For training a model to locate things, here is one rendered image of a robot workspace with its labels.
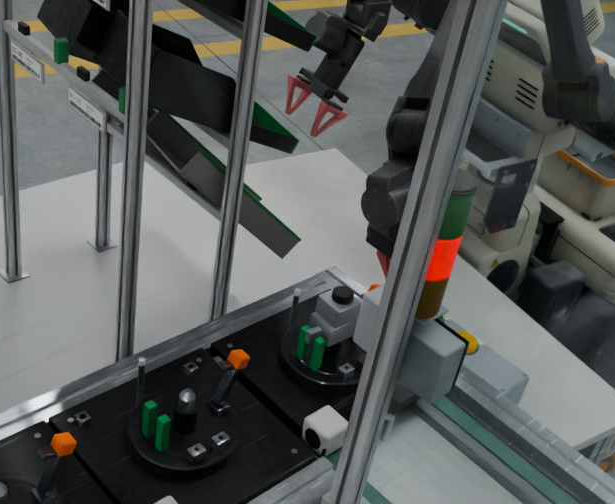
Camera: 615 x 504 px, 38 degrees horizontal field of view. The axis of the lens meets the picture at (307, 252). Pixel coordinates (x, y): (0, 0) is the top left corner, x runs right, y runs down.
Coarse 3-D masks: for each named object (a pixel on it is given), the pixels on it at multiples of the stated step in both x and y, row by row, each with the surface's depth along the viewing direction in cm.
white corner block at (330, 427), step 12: (324, 408) 117; (312, 420) 115; (324, 420) 116; (336, 420) 116; (312, 432) 115; (324, 432) 114; (336, 432) 114; (312, 444) 116; (324, 444) 114; (336, 444) 116
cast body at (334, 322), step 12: (336, 288) 121; (348, 288) 122; (324, 300) 121; (336, 300) 120; (348, 300) 120; (324, 312) 121; (336, 312) 119; (348, 312) 120; (312, 324) 123; (324, 324) 121; (336, 324) 120; (348, 324) 122; (312, 336) 121; (324, 336) 122; (336, 336) 122; (348, 336) 124
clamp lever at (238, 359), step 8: (232, 352) 111; (240, 352) 112; (232, 360) 111; (240, 360) 111; (248, 360) 112; (224, 368) 110; (232, 368) 111; (240, 368) 111; (224, 376) 112; (232, 376) 112; (224, 384) 112; (232, 384) 113; (216, 392) 113; (224, 392) 112; (216, 400) 113; (224, 400) 113
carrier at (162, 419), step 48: (144, 384) 119; (192, 384) 120; (240, 384) 121; (96, 432) 111; (144, 432) 109; (192, 432) 110; (240, 432) 114; (288, 432) 116; (96, 480) 106; (144, 480) 106; (192, 480) 107; (240, 480) 108
